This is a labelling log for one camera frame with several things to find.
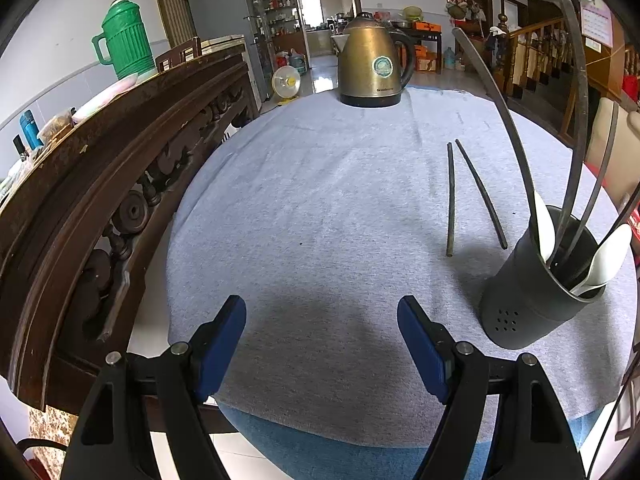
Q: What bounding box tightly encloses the carved wooden sideboard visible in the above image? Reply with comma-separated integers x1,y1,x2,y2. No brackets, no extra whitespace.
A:
0,47,261,433

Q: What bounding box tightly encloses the grey refrigerator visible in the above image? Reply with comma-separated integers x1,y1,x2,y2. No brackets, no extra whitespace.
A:
181,0,271,106

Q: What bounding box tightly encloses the wall calendar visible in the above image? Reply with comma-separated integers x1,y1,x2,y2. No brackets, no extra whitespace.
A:
575,0,613,53

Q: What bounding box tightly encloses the teal drink bottle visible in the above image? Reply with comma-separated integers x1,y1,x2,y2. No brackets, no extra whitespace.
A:
19,110,43,151

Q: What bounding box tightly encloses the round electric heater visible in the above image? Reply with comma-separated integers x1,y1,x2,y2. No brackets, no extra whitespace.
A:
271,65,302,106

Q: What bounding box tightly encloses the white chest freezer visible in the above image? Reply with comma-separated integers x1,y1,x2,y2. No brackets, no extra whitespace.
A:
200,34,251,57

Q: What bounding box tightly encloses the white plate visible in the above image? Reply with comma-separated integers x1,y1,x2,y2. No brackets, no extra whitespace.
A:
72,72,140,123

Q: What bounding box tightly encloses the bronze electric kettle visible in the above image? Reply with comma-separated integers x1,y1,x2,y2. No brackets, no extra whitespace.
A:
331,11,417,108

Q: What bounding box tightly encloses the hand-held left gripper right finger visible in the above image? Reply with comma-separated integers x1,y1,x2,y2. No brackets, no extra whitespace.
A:
397,295,586,480

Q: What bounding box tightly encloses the grey tablecloth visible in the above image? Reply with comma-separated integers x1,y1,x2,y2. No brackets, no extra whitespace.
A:
166,85,638,443

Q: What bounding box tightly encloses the brown door curtain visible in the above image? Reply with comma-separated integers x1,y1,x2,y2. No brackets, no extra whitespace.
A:
150,0,208,48

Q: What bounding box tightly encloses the dark side table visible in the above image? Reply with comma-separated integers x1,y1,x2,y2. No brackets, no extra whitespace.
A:
395,20,445,75

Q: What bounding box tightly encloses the snack jar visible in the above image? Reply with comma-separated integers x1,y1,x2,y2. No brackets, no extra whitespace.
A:
37,110,76,141

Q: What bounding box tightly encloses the white plastic spoon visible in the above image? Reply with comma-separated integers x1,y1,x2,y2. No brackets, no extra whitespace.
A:
570,223,633,297
532,190,556,268

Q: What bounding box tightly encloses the dark metal utensil holder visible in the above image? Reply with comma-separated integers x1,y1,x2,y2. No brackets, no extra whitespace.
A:
479,205,608,350

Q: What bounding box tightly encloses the wooden chair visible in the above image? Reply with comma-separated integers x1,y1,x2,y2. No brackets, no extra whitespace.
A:
155,36,203,73

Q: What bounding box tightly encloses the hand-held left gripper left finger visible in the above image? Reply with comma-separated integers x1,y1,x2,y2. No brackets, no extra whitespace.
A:
60,295,247,480

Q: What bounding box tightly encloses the blue tablecloth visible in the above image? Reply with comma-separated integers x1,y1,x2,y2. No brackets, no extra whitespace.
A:
217,402,583,480

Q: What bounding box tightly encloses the beige chair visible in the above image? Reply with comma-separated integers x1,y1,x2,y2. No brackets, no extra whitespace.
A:
582,97,640,201

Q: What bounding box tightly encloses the golden patterned cloth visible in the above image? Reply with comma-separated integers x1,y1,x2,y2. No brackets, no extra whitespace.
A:
27,405,76,480

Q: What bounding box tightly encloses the green thermos jug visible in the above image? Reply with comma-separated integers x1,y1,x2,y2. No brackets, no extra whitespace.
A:
91,0,157,81

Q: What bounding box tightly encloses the wooden stair railing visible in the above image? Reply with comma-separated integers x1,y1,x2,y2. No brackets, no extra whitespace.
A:
492,0,640,136

